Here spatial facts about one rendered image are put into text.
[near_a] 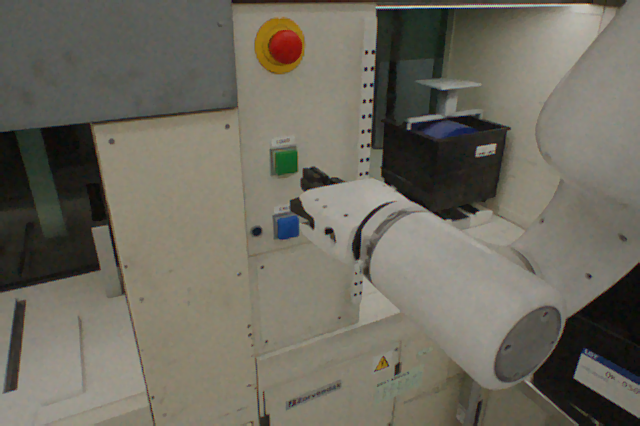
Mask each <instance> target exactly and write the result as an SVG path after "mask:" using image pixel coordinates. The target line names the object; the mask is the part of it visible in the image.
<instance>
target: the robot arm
mask: <svg viewBox="0 0 640 426"><path fill-rule="evenodd" d="M537 119H538V121H537V125H536V140H537V144H538V147H539V150H540V153H541V154H542V156H543V160H544V161H545V162H546V164H547V165H548V166H550V168H551V169H552V170H553V171H554V172H555V173H556V174H557V175H559V176H560V177H561V178H560V181H559V184H558V186H557V189H556V191H555V193H554V195H553V197H552V198H551V200H550V202H549V203H548V205H547V206H546V209H545V210H544V211H543V212H542V214H541V215H540V216H539V217H538V218H537V220H536V221H535V222H534V223H533V224H532V225H531V226H530V227H529V229H528V230H527V231H526V232H525V233H524V234H523V235H522V236H521V237H520V238H519V239H517V240H516V241H515V242H514V243H512V244H510V245H506V246H505V245H502V246H497V245H494V244H490V243H487V242H484V241H481V240H479V239H476V238H474V237H472V236H470V235H468V234H466V233H464V232H463V231H461V230H459V229H458V228H456V227H454V226H452V225H451V224H449V223H447V222H446V221H444V220H442V219H441V218H439V217H437V216H436V215H434V214H433V213H432V212H430V211H428V210H427V209H425V208H423V207H422V206H420V205H418V204H416V203H414V202H410V201H409V200H408V199H407V198H405V197H404V196H403V195H402V194H400V193H399V192H397V191H396V190H395V189H393V188H391V187H390V186H388V185H387V184H385V183H383V182H381V181H379V180H376V179H361V180H355V181H349V182H346V181H344V180H342V179H340V178H337V177H331V178H329V176H328V175H327V174H325V173H324V172H322V171H321V170H319V169H318V168H317V167H315V166H312V167H310V168H308V167H306V168H303V177H302V178H301V188H302V190H303V191H304V193H303V194H302V195H301V196H300V197H297V198H295V199H292V200H290V211H291V212H293V213H295V214H297V215H298V216H300V217H302V218H304V219H306V220H308V221H309V222H305V223H301V224H300V230H301V232H302V233H303V234H304V235H305V236H306V237H307V238H308V239H309V240H310V241H311V242H313V243H314V245H315V246H317V247H318V248H319V249H320V250H322V251H323V252H325V253H326V254H327V255H329V256H330V257H332V258H334V259H335V260H337V261H339V262H341V263H342V264H345V265H349V266H351V267H354V269H355V271H356V273H357V274H358V275H361V274H362V275H363V276H364V277H365V278H366V279H367V280H368V281H369V282H370V283H371V284H372V285H373V286H374V287H376V288H377V289H378V290H379V291H380V292H381V293H382V294H383V295H384V296H385V297H386V298H387V299H388V300H389V301H390V302H392V303H393V304H394V305H395V306H396V307H397V308H398V309H399V310H400V311H401V312H402V313H403V314H404V315H405V316H407V317H408V318H409V319H410V320H411V321H412V322H413V323H414V324H415V325H416V326H417V328H418V329H419V330H420V331H422V332H423V333H424V334H425V335H426V336H427V337H428V338H429V339H430V340H431V341H433V342H434V343H435V344H436V345H438V346H439V347H440V348H441V349H442V350H443V351H444V352H445V353H446V354H447V355H448V356H449V357H450V358H451V359H452V360H454V361H455V362H456V363H457V364H458V365H459V366H460V367H461V368H462V369H463V370H464V371H465V372H466V373H467V374H469V375H470V377H471V378H472V379H473V380H474V381H475V382H476V383H477V384H478V385H479V384H480V385H481V386H483V387H485V388H487V389H492V390H500V389H505V388H509V387H511V386H514V385H516V384H518V383H519V382H520V381H522V380H523V379H525V378H526V377H528V376H529V375H530V374H532V373H533V372H534V371H535V370H536V369H537V368H538V367H540V366H541V365H542V364H543V363H544V362H545V361H546V359H547V358H548V357H549V355H550V354H551V353H552V351H553V350H554V348H555V346H556V345H557V343H558V341H559V339H560V337H561V335H562V332H563V329H564V326H565V322H566V319H567V318H569V317H570V316H572V315H573V314H575V313H576V311H578V310H579V309H581V308H582V307H584V306H585V305H586V304H588V303H589V302H590V301H592V300H593V299H595V298H596V297H597V296H600V295H601V294H602V293H604V292H605V291H607V290H608V289H609V288H611V287H612V286H613V285H615V284H616V283H617V281H619V280H620V279H621V278H622V277H623V276H625V275H626V274H627V273H628V272H629V271H630V270H631V269H633V268H634V267H635V266H636V265H637V264H638V263H639V262H640V0H628V1H627V2H626V3H625V5H624V6H623V7H622V8H621V9H620V10H619V12H618V13H617V14H616V15H615V16H614V17H613V18H612V19H611V20H610V21H609V23H608V24H607V25H606V26H605V27H604V28H603V30H602V31H601V33H600V34H599V36H598V37H597V38H596V39H595V40H594V41H593V43H592V44H591V45H590V46H589V47H588V48H587V50H586V51H585V52H584V53H583V54H582V55H581V56H580V57H579V58H578V59H577V60H576V62H575V63H574V64H573V65H572V66H571V67H570V69H569V71H568V72H567V73H566V75H565V76H564V77H563V78H562V80H561V81H560V82H559V83H558V85H557V86H556V87H555V89H554V90H553V92H552V93H551V94H550V96H549V97H548V99H546V101H545V103H544V105H543V106H542V108H541V110H540V112H539V115H538V118H537Z"/></svg>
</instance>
